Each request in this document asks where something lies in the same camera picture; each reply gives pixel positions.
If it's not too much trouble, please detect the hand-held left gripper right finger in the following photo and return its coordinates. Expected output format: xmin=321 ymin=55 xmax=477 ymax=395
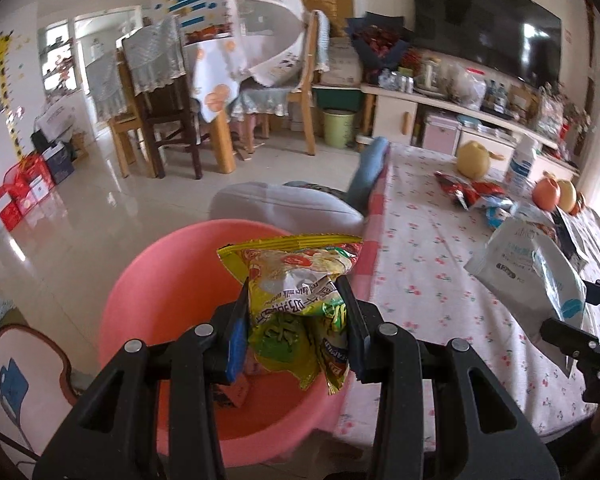
xmin=332 ymin=275 xmax=561 ymax=480

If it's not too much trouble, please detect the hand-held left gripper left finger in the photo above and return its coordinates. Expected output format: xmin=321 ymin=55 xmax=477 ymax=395
xmin=32 ymin=276 xmax=253 ymax=480

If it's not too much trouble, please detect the pink plastic basin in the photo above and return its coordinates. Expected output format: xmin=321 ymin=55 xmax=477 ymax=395
xmin=98 ymin=219 xmax=356 ymax=461

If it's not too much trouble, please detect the yellow green snack packet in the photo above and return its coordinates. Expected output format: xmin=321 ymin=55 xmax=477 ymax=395
xmin=216 ymin=234 xmax=365 ymax=397

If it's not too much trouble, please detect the white wipes packet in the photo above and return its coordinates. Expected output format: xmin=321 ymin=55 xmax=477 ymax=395
xmin=464 ymin=216 xmax=588 ymax=376

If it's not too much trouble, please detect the white blue snack packet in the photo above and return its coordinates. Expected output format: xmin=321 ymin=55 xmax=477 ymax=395
xmin=482 ymin=196 xmax=517 ymax=228

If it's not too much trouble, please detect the small orange carton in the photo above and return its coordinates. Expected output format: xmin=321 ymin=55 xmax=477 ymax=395
xmin=214 ymin=374 xmax=252 ymax=411

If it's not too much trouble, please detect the silver black packet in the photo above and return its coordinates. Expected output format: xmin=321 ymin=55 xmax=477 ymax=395
xmin=550 ymin=207 xmax=592 ymax=272

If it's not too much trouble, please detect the cherry print tablecloth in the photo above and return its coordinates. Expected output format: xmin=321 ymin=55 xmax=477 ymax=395
xmin=337 ymin=142 xmax=600 ymax=453

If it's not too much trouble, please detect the small yellow fruit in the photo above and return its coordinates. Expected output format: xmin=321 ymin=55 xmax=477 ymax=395
xmin=555 ymin=180 xmax=579 ymax=214

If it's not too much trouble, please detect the orange pink apple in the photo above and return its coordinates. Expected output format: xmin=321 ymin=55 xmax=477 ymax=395
xmin=532 ymin=175 xmax=561 ymax=211

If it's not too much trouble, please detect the grey cushion stool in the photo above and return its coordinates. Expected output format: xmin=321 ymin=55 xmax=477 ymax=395
xmin=208 ymin=181 xmax=366 ymax=242

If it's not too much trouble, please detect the white bottle blue label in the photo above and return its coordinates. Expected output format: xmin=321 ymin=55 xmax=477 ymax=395
xmin=505 ymin=136 xmax=538 ymax=197

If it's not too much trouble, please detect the blue cushion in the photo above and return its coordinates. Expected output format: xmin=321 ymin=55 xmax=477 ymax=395
xmin=347 ymin=137 xmax=392 ymax=212

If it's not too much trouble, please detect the torn red snack packet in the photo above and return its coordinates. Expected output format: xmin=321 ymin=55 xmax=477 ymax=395
xmin=434 ymin=170 xmax=481 ymax=210

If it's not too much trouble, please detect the large yellow round fruit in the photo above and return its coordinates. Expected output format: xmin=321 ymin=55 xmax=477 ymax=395
xmin=456 ymin=141 xmax=492 ymax=181

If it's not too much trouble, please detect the green waste bin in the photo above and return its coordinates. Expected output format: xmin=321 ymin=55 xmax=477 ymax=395
xmin=322 ymin=108 xmax=357 ymax=150

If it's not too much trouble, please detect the pink storage box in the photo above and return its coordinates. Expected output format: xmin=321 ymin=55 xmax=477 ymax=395
xmin=424 ymin=113 xmax=462 ymax=157

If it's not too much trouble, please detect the white pink seat cushion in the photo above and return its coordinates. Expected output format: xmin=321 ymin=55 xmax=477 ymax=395
xmin=0 ymin=324 xmax=79 ymax=463

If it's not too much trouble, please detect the white television cabinet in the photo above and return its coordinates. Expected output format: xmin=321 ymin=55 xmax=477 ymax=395
xmin=361 ymin=82 xmax=581 ymax=181

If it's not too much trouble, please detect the clear plastic bag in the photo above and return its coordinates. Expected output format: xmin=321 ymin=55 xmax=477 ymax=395
xmin=449 ymin=64 xmax=487 ymax=111

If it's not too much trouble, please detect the light wooden chair green cushion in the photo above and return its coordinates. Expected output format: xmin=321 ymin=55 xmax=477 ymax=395
xmin=230 ymin=10 xmax=332 ymax=157

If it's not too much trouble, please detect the dark blue gift bag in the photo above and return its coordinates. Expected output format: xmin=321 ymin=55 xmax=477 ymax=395
xmin=42 ymin=142 xmax=77 ymax=186

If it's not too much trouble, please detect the pile of red gift boxes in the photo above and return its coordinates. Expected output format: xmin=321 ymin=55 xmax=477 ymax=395
xmin=0 ymin=154 xmax=57 ymax=232

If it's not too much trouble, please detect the dining table orange print cloth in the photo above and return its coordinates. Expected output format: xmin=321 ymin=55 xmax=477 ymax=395
xmin=182 ymin=35 xmax=248 ymax=174

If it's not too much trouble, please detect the glass kettle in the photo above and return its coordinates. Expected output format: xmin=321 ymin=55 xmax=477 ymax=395
xmin=415 ymin=56 xmax=447 ymax=94

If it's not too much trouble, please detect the beige cardboard box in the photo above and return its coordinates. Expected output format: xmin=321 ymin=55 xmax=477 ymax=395
xmin=326 ymin=39 xmax=364 ymax=86

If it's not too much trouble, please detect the white paper bag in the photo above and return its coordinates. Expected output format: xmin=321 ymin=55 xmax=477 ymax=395
xmin=34 ymin=102 xmax=77 ymax=138

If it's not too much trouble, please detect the dark blue wrapped bouquet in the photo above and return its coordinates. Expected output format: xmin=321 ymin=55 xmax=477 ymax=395
xmin=346 ymin=12 xmax=414 ymax=87

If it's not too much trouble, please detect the light wooden chair grey cover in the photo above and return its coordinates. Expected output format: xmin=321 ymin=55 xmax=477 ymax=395
xmin=86 ymin=49 xmax=133 ymax=179

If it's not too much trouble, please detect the dark wooden chair lace cover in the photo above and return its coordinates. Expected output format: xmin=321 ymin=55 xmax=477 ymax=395
xmin=121 ymin=15 xmax=204 ymax=181

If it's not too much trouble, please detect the black television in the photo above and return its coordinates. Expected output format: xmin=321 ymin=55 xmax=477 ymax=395
xmin=412 ymin=0 xmax=564 ymax=87

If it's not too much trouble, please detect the white mesh food cover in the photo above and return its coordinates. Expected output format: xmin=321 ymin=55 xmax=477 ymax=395
xmin=225 ymin=0 xmax=307 ymax=89

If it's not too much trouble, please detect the cork board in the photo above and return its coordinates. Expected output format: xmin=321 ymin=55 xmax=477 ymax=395
xmin=299 ymin=0 xmax=355 ymax=37

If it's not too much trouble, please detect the giraffe height chart sticker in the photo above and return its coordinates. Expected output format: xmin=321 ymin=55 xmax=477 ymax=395
xmin=0 ymin=31 xmax=27 ymax=155

